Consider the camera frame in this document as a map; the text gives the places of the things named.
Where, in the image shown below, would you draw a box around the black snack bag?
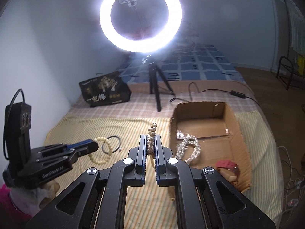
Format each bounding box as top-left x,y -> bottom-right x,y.
79,71 -> 132,108

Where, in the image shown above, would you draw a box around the black metal rack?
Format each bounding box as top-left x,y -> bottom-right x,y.
276,56 -> 305,90

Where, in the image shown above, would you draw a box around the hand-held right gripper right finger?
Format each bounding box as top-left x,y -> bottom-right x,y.
154,134 -> 277,229

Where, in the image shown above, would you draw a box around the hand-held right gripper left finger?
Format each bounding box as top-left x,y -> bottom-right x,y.
25,134 -> 147,229

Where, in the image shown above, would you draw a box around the black ring light cable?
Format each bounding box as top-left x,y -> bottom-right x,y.
170,82 -> 260,111

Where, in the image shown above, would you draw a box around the white striped towel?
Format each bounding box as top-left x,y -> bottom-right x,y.
286,0 -> 305,53

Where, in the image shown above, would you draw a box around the plaid bed cloth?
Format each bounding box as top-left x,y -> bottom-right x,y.
69,81 -> 260,122

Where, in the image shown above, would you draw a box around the red cloth pouch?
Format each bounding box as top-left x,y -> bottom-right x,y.
216,160 -> 240,184

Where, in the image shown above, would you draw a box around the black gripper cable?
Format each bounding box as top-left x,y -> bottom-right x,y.
3,89 -> 26,159

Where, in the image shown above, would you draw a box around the yellow box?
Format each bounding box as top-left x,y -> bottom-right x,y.
294,55 -> 305,75

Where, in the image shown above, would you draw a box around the black tripod stand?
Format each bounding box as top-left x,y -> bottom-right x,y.
142,56 -> 175,112

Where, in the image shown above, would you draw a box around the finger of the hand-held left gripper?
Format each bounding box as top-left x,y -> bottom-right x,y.
64,139 -> 98,149
71,144 -> 100,159

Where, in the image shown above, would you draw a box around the yellow striped cloth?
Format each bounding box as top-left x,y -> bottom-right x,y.
45,111 -> 285,229

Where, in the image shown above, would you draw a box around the small beige bead necklace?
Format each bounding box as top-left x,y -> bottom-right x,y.
146,122 -> 158,172

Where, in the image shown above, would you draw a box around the person's left forearm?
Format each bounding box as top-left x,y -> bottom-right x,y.
0,184 -> 48,220

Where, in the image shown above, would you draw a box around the pale yellow bead bracelet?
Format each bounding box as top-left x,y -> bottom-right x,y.
88,137 -> 112,165

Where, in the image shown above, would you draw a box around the phone clamp holder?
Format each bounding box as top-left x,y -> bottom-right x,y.
118,0 -> 143,8

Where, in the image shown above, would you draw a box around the blue checked bedsheet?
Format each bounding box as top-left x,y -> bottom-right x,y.
117,44 -> 246,86

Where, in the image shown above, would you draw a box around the white ring light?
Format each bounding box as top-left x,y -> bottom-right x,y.
100,0 -> 183,53

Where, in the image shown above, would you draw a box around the long white pearl necklace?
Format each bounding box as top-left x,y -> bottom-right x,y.
176,130 -> 202,165

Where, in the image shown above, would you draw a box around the black ring necklace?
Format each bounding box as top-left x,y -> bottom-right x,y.
102,135 -> 123,153

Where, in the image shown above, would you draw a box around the white floor cables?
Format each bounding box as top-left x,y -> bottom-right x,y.
278,145 -> 303,210

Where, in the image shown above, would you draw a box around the person's left hand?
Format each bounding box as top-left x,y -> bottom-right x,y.
39,180 -> 60,208

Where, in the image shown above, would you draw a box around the cardboard box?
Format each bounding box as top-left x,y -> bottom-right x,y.
168,101 -> 253,201

